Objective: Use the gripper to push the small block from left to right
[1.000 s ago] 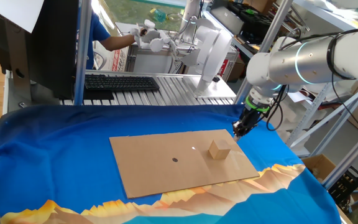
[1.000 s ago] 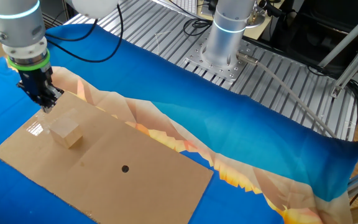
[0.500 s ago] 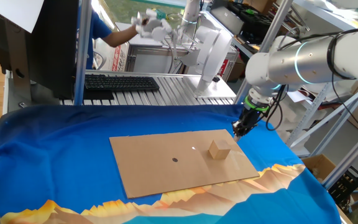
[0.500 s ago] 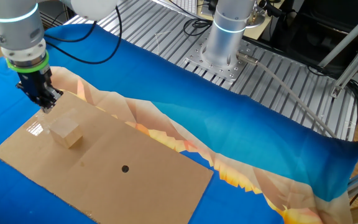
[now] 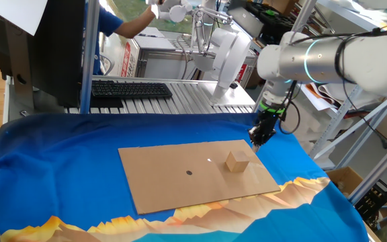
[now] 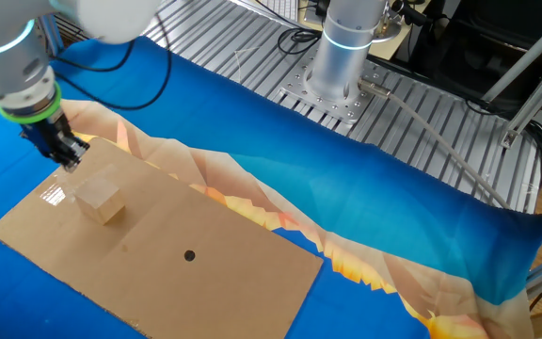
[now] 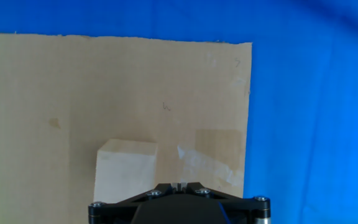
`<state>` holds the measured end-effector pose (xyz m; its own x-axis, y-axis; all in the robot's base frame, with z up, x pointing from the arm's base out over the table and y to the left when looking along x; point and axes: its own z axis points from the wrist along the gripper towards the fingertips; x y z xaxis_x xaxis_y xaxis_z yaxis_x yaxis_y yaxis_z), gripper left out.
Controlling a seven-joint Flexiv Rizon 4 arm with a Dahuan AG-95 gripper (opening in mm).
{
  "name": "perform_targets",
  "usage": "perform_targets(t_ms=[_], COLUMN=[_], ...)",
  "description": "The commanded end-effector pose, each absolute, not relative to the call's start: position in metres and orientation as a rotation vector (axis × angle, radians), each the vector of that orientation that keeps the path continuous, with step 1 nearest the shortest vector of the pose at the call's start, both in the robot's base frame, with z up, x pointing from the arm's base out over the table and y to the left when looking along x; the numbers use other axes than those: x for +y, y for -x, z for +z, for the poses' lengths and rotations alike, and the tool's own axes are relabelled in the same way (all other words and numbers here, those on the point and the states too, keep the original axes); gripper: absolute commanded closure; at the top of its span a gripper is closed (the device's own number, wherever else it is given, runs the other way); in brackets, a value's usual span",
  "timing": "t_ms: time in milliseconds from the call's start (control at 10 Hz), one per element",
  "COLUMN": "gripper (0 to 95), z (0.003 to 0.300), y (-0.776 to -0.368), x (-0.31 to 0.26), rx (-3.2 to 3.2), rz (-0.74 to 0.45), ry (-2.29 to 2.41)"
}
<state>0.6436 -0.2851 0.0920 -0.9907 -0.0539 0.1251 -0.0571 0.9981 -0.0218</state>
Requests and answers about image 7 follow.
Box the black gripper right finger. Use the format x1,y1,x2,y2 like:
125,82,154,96
178,182,272,224

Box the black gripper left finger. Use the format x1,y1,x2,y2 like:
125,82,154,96
88,182,179,224

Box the clear tape strip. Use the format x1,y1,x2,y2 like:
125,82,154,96
177,144,245,188

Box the blue mountain print cloth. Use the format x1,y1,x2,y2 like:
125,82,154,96
0,0,358,224

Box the brown cardboard sheet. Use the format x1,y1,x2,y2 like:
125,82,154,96
0,32,253,224

